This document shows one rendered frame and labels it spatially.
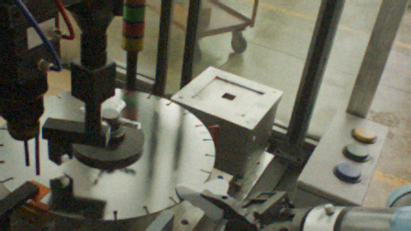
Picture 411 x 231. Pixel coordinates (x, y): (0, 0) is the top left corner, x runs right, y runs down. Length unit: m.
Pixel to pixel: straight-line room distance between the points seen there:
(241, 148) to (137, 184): 0.33
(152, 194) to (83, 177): 0.10
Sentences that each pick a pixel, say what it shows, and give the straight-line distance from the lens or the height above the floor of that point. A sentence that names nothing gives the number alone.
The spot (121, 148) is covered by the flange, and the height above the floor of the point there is 0.96.
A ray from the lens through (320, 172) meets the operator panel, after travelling 0.89.
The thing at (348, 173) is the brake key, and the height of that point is 0.91.
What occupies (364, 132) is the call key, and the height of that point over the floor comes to 0.91.
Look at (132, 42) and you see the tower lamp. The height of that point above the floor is 0.99.
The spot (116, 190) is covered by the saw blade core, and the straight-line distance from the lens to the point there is 0.70.
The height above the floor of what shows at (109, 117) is 1.00.
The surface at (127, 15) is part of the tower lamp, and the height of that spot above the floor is 1.04.
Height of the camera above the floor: 1.42
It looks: 32 degrees down
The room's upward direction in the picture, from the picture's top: 9 degrees clockwise
